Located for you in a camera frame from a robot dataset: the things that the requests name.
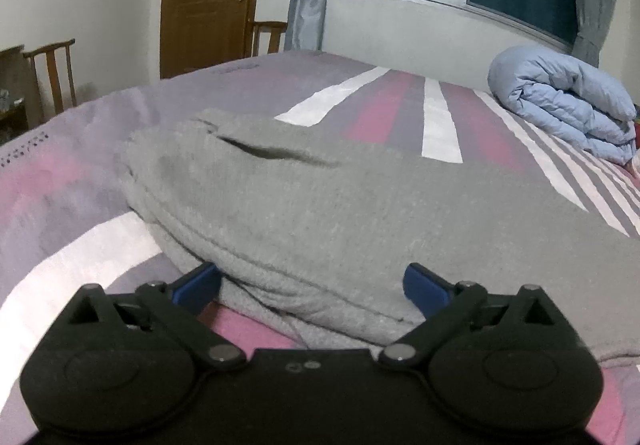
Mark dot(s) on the folded light blue duvet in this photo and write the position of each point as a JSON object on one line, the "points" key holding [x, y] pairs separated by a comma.
{"points": [[567, 98]]}

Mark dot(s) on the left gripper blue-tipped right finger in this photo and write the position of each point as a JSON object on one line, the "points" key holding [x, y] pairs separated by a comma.
{"points": [[448, 308]]}

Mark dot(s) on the wooden chair at left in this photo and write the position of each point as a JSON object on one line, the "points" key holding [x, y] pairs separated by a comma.
{"points": [[48, 53]]}

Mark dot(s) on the striped pink purple bedsheet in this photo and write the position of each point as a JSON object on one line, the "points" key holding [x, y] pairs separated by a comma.
{"points": [[64, 221]]}

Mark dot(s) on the grey fleece pants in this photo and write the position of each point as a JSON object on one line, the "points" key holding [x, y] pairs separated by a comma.
{"points": [[313, 235]]}

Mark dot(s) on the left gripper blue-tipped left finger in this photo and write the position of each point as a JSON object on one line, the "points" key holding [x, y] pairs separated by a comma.
{"points": [[176, 306]]}

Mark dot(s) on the dark wooden side cabinet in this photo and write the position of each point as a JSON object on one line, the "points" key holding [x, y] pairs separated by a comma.
{"points": [[14, 91]]}

